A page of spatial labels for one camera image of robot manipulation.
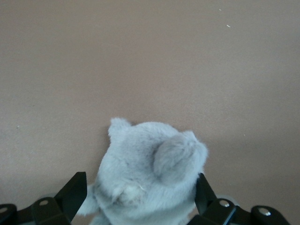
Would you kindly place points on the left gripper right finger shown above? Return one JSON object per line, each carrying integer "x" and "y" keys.
{"x": 211, "y": 208}

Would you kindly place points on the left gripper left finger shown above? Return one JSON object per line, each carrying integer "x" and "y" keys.
{"x": 68, "y": 201}

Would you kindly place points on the grey plush toy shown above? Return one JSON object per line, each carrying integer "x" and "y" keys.
{"x": 140, "y": 175}

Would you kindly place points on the brown table cover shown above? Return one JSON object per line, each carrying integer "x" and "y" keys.
{"x": 140, "y": 58}

